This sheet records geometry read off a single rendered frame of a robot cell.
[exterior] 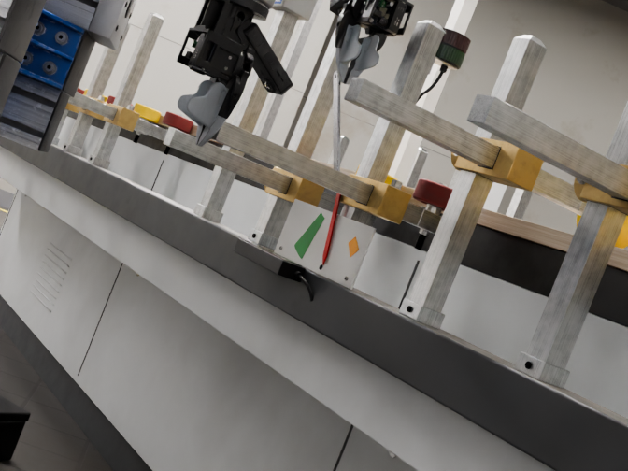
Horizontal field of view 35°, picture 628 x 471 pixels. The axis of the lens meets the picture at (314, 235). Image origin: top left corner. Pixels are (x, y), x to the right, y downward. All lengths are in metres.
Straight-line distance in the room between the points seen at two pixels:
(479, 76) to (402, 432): 7.12
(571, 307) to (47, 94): 0.75
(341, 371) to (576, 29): 7.33
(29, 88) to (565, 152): 0.74
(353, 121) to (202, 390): 5.99
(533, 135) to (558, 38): 7.58
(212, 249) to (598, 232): 0.90
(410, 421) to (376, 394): 0.09
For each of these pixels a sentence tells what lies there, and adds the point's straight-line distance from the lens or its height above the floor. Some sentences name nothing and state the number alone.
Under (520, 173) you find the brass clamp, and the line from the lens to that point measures 1.37.
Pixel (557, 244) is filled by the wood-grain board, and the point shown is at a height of 0.88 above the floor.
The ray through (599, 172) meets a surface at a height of 0.94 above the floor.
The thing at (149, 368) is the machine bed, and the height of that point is 0.28.
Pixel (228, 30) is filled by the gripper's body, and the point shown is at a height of 0.98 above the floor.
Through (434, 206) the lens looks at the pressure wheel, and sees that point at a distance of 1.66.
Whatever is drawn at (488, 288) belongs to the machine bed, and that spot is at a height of 0.78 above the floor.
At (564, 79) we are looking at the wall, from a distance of 8.65.
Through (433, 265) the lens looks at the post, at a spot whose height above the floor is 0.78.
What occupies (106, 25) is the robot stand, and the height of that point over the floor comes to 0.92.
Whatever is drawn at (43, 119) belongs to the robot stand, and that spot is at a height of 0.77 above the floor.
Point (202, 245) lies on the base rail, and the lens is 1.97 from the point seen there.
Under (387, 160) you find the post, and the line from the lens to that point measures 1.63.
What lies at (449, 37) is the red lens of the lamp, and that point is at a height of 1.13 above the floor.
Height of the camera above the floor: 0.77
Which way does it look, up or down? 1 degrees down
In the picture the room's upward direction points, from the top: 22 degrees clockwise
